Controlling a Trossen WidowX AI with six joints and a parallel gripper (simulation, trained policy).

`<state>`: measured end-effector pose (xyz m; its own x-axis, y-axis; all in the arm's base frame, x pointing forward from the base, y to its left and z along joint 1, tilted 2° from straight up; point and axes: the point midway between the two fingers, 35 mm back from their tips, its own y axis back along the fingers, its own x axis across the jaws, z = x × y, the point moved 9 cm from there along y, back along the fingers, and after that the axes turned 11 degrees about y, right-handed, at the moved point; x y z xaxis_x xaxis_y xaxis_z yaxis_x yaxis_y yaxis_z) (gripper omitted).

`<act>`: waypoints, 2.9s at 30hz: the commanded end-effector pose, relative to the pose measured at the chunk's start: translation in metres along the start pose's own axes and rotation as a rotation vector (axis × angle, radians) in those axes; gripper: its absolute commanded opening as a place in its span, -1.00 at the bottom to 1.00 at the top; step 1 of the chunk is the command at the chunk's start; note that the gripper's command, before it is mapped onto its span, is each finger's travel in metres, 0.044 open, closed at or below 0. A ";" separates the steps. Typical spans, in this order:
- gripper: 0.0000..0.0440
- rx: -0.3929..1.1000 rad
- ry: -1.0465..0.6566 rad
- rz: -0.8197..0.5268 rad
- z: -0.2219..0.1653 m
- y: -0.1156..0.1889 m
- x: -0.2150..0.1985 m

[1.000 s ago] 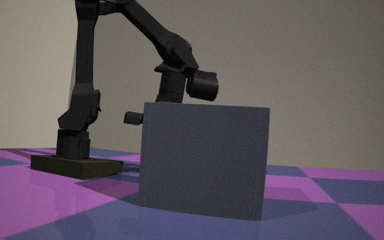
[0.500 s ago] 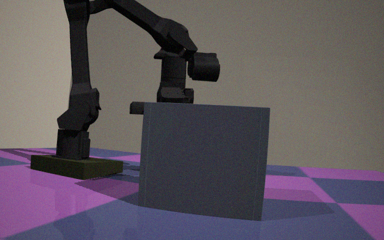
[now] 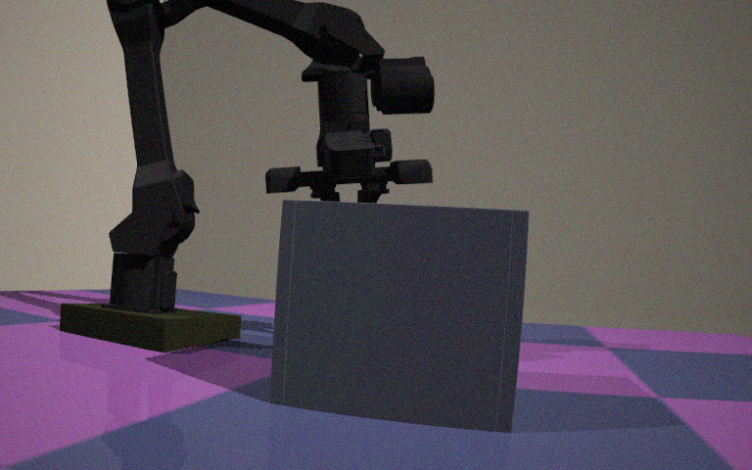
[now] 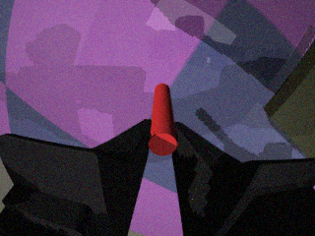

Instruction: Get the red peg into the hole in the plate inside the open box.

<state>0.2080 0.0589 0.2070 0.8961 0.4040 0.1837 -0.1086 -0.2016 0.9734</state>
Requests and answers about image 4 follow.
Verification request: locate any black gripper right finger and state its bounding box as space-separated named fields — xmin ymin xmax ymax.
xmin=172 ymin=122 xmax=315 ymax=236

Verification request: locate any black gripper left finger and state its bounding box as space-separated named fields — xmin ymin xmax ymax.
xmin=0 ymin=119 xmax=151 ymax=236

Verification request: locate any red peg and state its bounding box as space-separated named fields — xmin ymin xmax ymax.
xmin=149 ymin=83 xmax=177 ymax=156

